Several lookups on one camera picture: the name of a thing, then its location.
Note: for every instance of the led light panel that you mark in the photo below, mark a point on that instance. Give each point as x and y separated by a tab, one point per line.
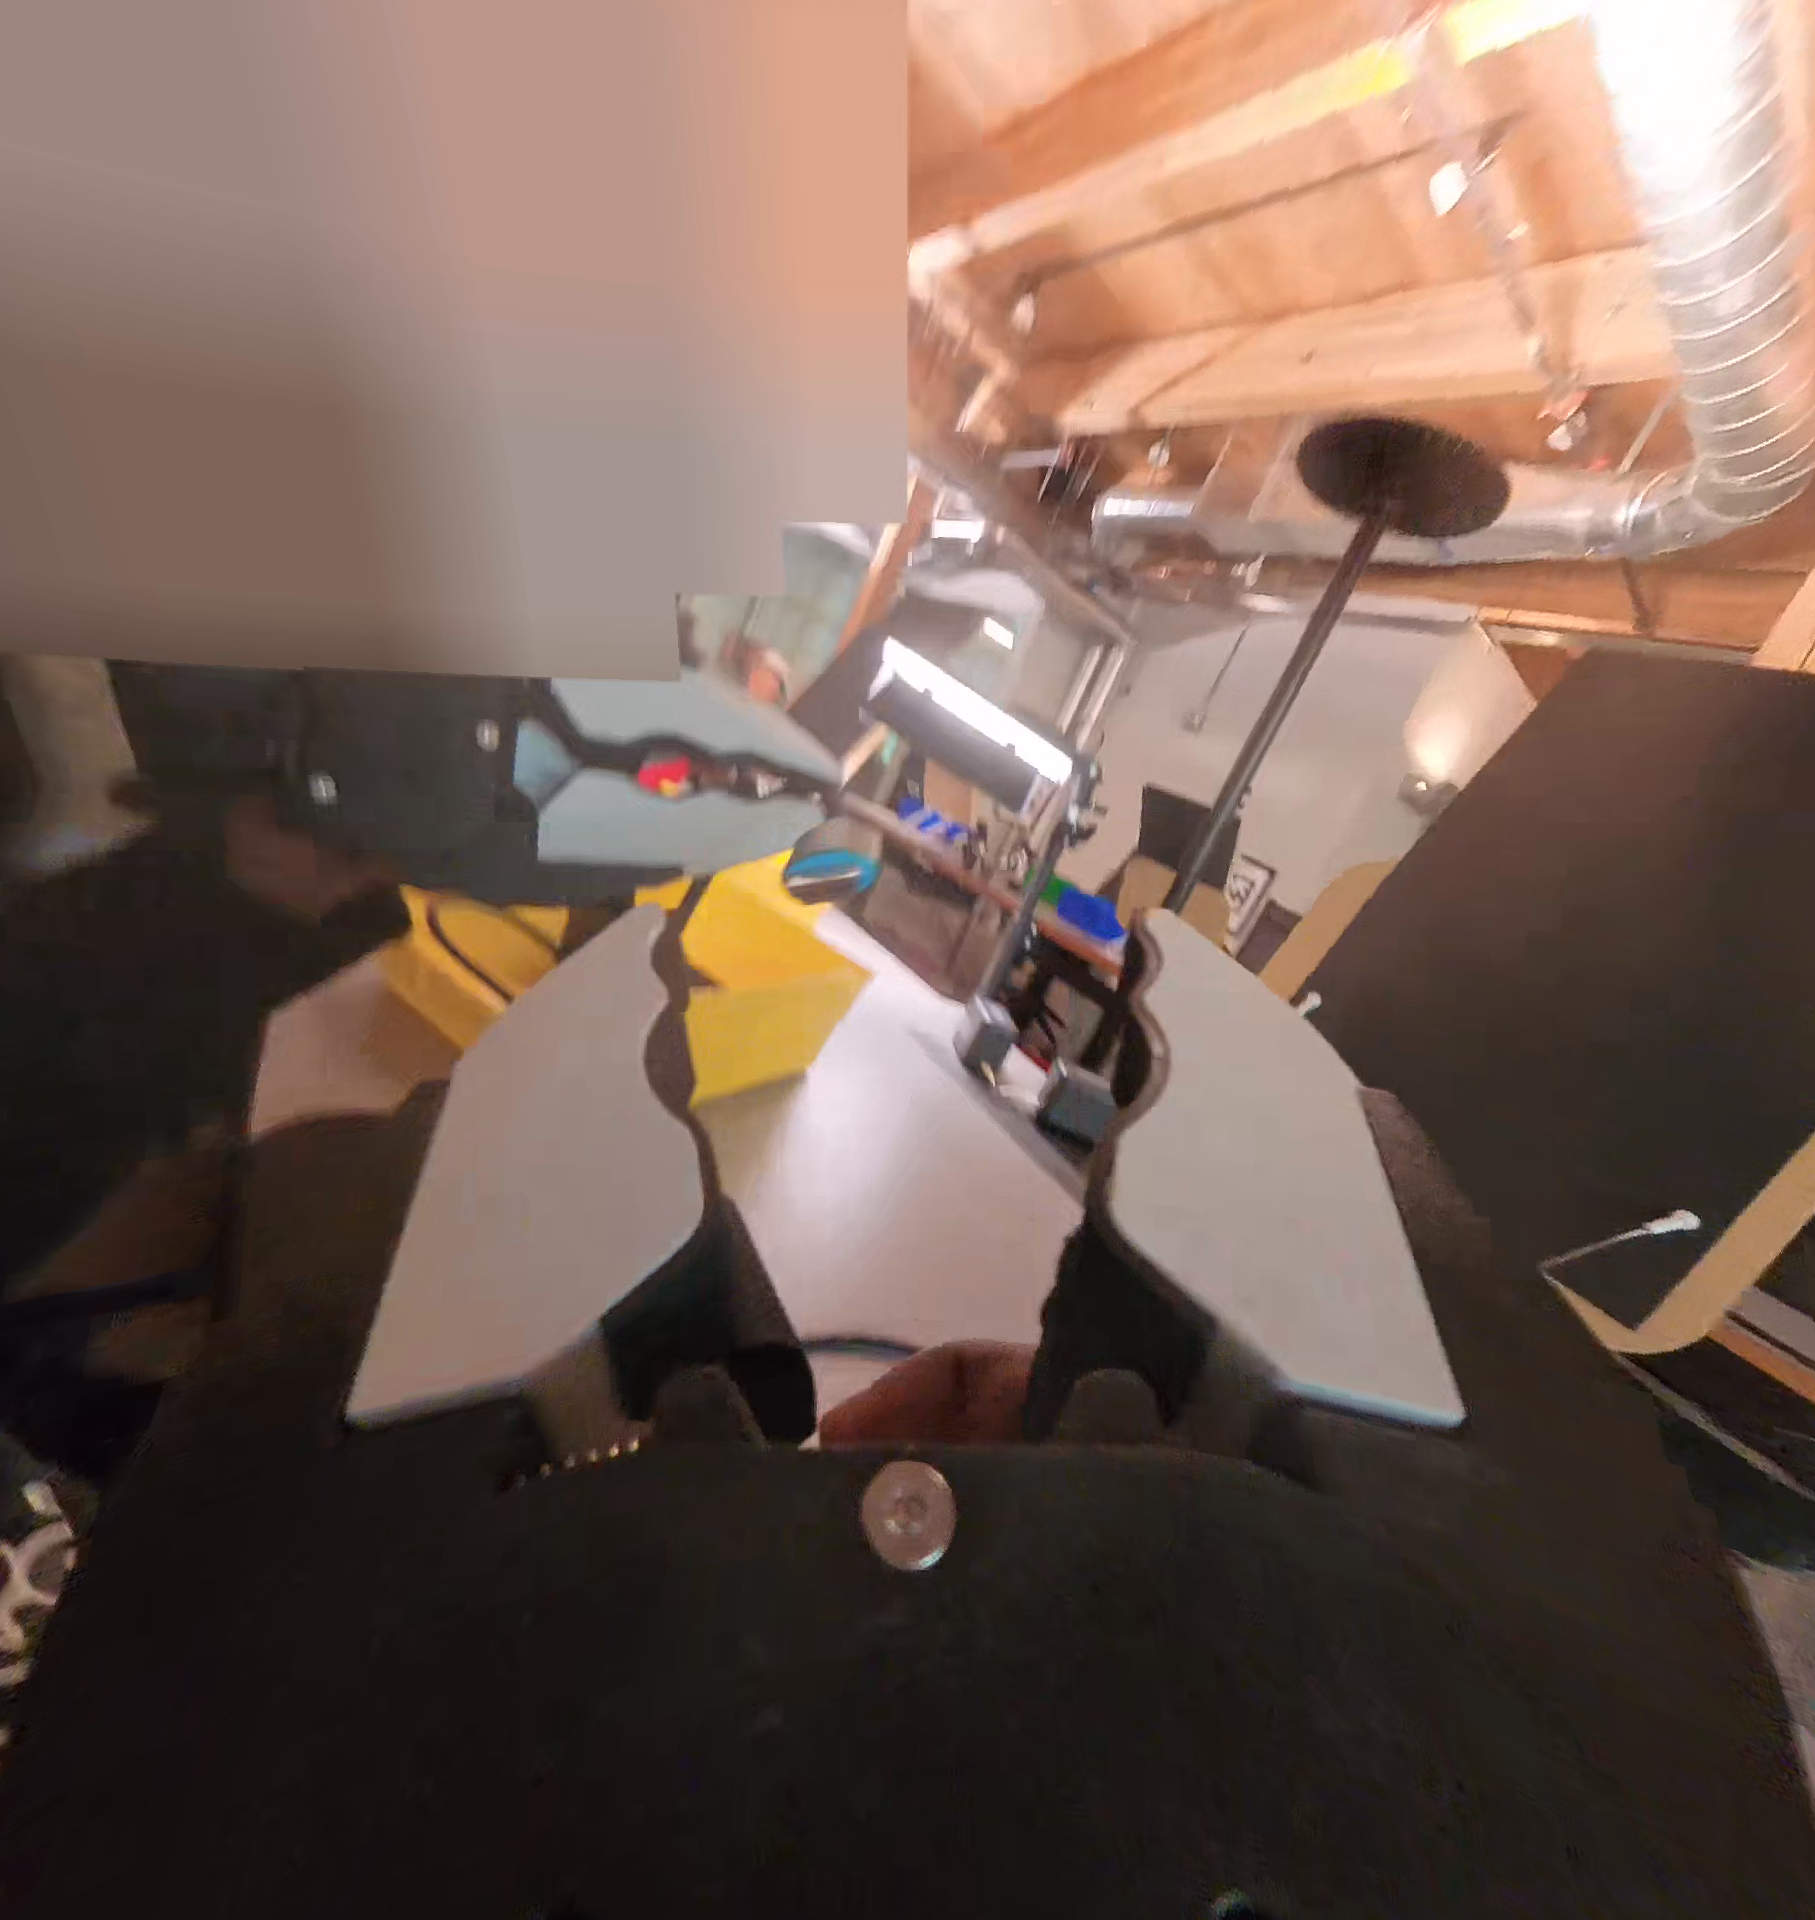
966	720

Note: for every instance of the yellow plastic bin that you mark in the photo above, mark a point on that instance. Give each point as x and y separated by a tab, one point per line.
763	1020

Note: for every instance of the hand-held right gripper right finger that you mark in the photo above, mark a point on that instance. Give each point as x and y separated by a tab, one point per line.
1267	1184

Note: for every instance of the person's black printed sweatshirt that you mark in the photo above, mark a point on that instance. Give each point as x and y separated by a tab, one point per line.
68	1049

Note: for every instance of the small black tan-edged panel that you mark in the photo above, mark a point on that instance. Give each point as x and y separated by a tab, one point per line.
1178	839

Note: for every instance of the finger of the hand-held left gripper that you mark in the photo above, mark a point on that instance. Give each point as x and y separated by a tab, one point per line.
696	720
653	832

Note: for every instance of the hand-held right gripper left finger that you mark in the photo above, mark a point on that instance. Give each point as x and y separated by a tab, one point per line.
546	1184

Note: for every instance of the black white marker sign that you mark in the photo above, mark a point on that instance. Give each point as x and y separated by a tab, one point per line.
1253	884

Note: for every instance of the grey metal table clamp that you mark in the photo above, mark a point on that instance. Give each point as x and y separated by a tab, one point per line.
1076	1103
994	1036

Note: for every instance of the black stand pole with disc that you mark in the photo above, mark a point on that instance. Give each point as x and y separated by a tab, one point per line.
1401	473

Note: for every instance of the person's right hand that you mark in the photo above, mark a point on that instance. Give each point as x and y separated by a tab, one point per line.
938	1395

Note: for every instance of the blue plastic bin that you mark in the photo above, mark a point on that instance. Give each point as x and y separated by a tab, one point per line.
938	817
1090	914

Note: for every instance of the silver air duct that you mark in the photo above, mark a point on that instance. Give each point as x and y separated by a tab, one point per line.
1731	299

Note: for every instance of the black wood-trimmed divider panel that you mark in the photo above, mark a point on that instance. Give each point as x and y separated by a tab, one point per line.
1599	928

